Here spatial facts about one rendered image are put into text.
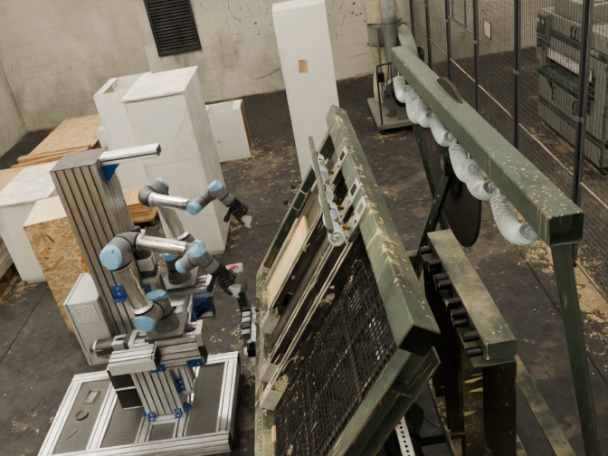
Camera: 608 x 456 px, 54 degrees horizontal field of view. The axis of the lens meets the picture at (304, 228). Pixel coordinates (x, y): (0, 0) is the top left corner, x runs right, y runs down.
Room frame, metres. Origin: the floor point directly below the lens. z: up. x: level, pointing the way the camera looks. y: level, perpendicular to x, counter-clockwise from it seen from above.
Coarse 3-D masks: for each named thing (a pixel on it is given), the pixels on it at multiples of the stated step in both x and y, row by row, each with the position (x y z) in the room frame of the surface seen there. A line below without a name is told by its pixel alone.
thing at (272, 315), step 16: (336, 160) 2.83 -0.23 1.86; (336, 176) 2.77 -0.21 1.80; (336, 192) 2.76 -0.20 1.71; (320, 208) 2.82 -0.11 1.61; (320, 224) 2.77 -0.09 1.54; (304, 240) 2.82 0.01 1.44; (320, 240) 2.77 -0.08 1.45; (304, 256) 2.77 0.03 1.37; (288, 272) 2.81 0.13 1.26; (288, 288) 2.77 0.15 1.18; (272, 304) 2.81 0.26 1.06; (272, 320) 2.77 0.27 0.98
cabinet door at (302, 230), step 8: (304, 216) 3.25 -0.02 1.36; (304, 224) 3.15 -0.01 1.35; (296, 232) 3.24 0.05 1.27; (304, 232) 3.08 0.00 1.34; (296, 240) 3.17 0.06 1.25; (288, 248) 3.24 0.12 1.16; (296, 248) 3.08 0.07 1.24; (288, 256) 3.16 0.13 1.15; (280, 264) 3.22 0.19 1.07; (288, 264) 3.08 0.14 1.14; (280, 272) 3.14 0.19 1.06; (272, 280) 3.21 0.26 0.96; (280, 280) 3.06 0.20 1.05; (272, 288) 3.15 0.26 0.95; (272, 296) 3.06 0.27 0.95
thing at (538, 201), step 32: (416, 64) 3.08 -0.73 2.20; (448, 96) 2.48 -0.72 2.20; (416, 128) 3.49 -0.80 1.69; (448, 128) 2.32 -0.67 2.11; (480, 128) 2.05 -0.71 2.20; (480, 160) 1.91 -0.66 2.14; (512, 160) 1.73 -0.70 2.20; (512, 192) 1.61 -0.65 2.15; (544, 192) 1.49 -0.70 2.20; (544, 224) 1.38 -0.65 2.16; (576, 224) 1.38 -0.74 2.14; (416, 256) 2.55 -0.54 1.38; (576, 288) 1.38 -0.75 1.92; (576, 320) 1.36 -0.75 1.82; (576, 352) 1.37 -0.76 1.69; (576, 384) 1.38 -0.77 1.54
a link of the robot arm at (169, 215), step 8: (152, 184) 3.46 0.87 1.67; (160, 184) 3.49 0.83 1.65; (160, 192) 3.45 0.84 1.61; (160, 208) 3.45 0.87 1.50; (168, 208) 3.46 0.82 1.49; (168, 216) 3.44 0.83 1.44; (176, 216) 3.47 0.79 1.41; (168, 224) 3.44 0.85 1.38; (176, 224) 3.44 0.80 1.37; (176, 232) 3.43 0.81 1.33; (184, 232) 3.45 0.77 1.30; (176, 240) 3.41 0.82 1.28; (184, 240) 3.41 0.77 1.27; (192, 240) 3.45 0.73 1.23
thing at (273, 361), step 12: (348, 192) 2.42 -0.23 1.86; (348, 204) 2.34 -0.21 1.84; (348, 216) 2.36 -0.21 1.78; (336, 252) 2.35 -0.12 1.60; (324, 264) 2.36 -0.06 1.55; (324, 276) 2.36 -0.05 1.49; (312, 288) 2.36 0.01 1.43; (300, 300) 2.40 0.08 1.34; (312, 300) 2.36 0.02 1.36; (300, 312) 2.36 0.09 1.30; (288, 324) 2.40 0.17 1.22; (300, 324) 2.36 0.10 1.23; (288, 336) 2.36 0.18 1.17; (276, 348) 2.38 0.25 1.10; (276, 360) 2.36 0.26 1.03; (264, 372) 2.36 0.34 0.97
